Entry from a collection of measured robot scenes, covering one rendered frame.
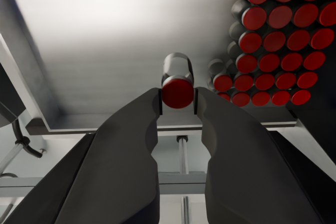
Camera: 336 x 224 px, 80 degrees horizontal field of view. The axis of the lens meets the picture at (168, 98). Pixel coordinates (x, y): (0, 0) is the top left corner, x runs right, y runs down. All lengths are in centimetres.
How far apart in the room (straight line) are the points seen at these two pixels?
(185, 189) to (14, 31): 101
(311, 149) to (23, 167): 221
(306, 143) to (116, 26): 28
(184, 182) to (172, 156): 61
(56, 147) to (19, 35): 167
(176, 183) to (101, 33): 99
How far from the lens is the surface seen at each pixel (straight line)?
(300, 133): 34
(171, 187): 115
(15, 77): 35
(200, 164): 184
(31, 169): 228
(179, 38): 25
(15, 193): 144
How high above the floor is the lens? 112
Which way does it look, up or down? 56 degrees down
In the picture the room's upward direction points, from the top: 178 degrees counter-clockwise
